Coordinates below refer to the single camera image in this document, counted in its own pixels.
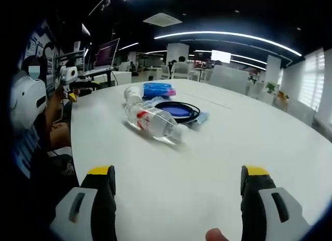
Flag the blue and pink packet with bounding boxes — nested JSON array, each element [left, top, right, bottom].
[[142, 82, 177, 98]]

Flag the long curved ceiling light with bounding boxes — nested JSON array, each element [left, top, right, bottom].
[[154, 31, 303, 57]]

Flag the black-rimmed blue round lid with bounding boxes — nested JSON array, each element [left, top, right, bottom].
[[155, 101, 202, 122]]

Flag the white cable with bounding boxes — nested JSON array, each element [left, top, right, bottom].
[[53, 101, 65, 123]]

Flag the seated person with face mask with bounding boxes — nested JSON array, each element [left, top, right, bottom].
[[10, 116, 80, 226]]

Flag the person's leg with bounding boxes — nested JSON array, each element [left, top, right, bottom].
[[49, 121, 72, 150]]

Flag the white cabinet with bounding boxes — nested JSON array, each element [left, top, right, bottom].
[[111, 70, 133, 86]]

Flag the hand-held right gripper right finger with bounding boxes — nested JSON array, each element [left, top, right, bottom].
[[240, 165, 312, 241]]

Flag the white office chair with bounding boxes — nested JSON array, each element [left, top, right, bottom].
[[172, 62, 190, 80]]

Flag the clear plastic water bottle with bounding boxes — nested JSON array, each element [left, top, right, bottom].
[[123, 101, 189, 146]]

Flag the ceiling air vent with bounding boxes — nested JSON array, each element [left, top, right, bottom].
[[143, 12, 183, 27]]

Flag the open laptop on stand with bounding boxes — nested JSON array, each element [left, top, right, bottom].
[[88, 38, 121, 72]]

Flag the white window blinds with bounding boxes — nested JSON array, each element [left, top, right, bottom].
[[297, 48, 326, 112]]

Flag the bright wall screen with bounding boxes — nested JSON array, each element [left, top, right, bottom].
[[211, 49, 231, 64]]

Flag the white tabletop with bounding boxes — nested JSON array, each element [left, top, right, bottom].
[[70, 79, 332, 241]]

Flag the person's right hand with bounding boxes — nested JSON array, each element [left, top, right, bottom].
[[205, 227, 229, 241]]

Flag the green potted plant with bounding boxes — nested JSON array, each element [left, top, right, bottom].
[[265, 81, 278, 94]]

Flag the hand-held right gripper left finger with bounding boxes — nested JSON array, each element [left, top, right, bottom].
[[50, 165, 117, 241]]

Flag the white paper cup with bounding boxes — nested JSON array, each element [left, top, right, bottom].
[[123, 86, 144, 103]]

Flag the large white chair back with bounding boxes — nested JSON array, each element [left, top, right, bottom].
[[209, 64, 250, 93]]

